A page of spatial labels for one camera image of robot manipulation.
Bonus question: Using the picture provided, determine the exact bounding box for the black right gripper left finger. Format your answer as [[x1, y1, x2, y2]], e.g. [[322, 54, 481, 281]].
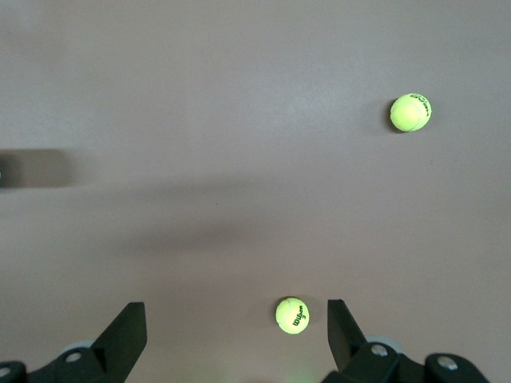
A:
[[0, 302, 148, 383]]

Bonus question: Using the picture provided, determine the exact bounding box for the brown table mat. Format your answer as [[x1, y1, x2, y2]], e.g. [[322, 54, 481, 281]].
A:
[[0, 0, 511, 383]]

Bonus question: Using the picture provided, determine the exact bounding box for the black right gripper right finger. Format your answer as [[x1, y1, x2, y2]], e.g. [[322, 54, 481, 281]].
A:
[[322, 298, 493, 383]]

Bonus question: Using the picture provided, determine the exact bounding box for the yellow-green tennis ball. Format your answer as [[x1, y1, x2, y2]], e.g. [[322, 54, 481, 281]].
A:
[[275, 296, 311, 335], [389, 93, 434, 132]]

